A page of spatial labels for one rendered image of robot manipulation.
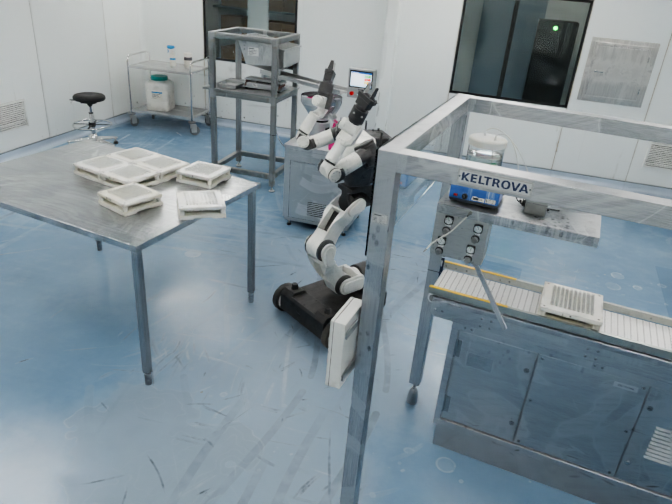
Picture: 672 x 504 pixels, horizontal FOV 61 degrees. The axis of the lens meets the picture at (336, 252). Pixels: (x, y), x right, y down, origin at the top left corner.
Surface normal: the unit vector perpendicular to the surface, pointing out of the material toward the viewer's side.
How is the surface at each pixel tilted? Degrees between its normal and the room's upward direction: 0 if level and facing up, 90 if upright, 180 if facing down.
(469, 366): 90
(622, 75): 90
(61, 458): 0
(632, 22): 90
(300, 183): 91
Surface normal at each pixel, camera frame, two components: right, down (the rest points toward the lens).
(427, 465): 0.07, -0.89
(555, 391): -0.40, 0.39
